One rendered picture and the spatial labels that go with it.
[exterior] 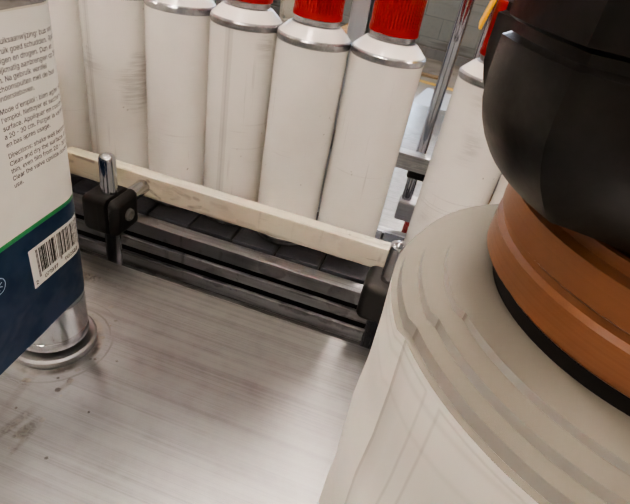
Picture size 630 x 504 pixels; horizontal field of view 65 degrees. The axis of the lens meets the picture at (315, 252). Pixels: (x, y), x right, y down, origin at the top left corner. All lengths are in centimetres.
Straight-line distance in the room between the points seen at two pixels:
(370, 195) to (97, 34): 23
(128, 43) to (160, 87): 4
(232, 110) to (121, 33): 10
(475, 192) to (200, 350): 22
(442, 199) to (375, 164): 5
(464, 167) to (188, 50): 21
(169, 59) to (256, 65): 7
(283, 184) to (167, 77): 12
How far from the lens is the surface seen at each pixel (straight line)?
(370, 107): 35
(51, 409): 30
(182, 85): 40
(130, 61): 42
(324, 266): 39
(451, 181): 36
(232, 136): 39
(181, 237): 41
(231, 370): 31
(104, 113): 44
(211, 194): 40
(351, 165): 37
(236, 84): 38
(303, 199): 39
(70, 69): 46
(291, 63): 35
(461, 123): 35
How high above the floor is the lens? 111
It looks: 34 degrees down
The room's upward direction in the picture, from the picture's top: 12 degrees clockwise
